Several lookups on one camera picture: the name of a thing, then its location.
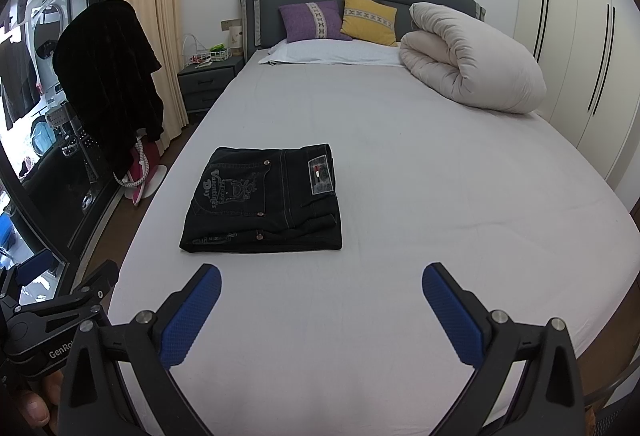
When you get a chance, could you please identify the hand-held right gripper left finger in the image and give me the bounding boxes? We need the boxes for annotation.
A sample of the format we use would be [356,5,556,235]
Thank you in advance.
[59,263,222,436]

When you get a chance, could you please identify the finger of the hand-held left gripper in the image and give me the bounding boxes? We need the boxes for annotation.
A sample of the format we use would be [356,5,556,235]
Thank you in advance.
[19,260,120,333]
[0,250,56,304]

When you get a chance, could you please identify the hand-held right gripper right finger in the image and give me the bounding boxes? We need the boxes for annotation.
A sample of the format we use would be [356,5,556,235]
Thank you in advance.
[421,262,586,436]

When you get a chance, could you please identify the black denim pants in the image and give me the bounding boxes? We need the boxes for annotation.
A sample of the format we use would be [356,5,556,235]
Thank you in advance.
[179,144,344,253]

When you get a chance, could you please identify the person's left hand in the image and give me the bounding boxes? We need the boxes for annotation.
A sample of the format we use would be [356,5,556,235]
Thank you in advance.
[10,368,65,431]

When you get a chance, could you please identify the glass sliding door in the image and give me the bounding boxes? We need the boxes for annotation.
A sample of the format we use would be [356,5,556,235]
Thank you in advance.
[0,0,122,277]

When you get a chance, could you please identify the bed with white sheet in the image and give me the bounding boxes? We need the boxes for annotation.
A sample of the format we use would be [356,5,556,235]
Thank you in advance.
[107,48,640,436]

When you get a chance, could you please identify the dark chair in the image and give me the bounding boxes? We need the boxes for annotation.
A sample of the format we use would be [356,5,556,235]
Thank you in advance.
[582,368,640,436]

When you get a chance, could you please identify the black hanging garment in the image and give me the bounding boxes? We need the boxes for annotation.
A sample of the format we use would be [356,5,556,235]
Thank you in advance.
[52,0,166,177]

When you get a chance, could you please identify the grey nightstand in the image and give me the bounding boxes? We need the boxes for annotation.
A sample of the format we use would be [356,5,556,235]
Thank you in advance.
[177,56,246,125]

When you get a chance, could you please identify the white washing machine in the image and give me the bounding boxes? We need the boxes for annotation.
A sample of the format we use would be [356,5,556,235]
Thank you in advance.
[25,0,72,84]

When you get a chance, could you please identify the rolled white duvet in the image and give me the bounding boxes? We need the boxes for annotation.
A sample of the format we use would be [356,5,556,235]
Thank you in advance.
[399,2,547,115]

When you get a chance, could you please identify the white pillow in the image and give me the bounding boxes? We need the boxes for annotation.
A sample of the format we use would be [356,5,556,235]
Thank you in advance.
[257,38,406,66]

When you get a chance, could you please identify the cream wardrobe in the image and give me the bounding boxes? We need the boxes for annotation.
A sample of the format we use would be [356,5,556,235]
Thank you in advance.
[512,0,640,197]

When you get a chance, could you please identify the yellow patterned cushion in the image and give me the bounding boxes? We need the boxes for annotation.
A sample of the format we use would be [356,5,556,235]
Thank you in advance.
[341,0,399,47]

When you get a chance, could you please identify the purple patterned cushion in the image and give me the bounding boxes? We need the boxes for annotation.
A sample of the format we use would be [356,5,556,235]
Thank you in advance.
[278,0,353,43]

